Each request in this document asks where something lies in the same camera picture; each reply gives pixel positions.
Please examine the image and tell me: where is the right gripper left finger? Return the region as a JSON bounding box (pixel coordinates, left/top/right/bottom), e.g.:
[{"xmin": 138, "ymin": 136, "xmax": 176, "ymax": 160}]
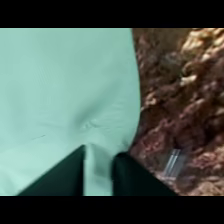
[{"xmin": 18, "ymin": 144, "xmax": 87, "ymax": 197}]

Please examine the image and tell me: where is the pale green garment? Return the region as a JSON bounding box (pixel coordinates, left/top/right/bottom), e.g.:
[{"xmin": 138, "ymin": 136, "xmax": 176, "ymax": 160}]
[{"xmin": 0, "ymin": 28, "xmax": 142, "ymax": 197}]

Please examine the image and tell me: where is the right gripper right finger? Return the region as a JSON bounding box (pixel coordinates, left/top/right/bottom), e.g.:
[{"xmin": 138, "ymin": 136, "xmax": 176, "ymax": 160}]
[{"xmin": 112, "ymin": 151, "xmax": 178, "ymax": 197}]

